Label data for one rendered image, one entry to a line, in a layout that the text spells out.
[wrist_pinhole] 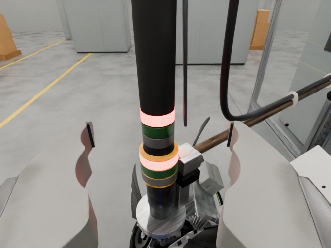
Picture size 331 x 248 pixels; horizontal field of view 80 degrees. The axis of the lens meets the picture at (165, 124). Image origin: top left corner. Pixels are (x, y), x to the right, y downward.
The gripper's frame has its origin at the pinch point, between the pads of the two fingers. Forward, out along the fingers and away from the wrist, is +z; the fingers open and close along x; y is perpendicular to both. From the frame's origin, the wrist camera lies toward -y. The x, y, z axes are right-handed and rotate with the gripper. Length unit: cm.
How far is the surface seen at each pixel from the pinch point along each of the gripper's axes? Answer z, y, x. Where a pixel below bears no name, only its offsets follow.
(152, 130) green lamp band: 5.4, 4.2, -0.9
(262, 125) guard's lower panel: 111, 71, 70
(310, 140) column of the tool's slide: 50, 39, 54
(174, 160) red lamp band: 5.7, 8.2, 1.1
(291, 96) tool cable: 23.7, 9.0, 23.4
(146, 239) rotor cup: 15.3, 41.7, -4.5
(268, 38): 133, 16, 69
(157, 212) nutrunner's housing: 5.8, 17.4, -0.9
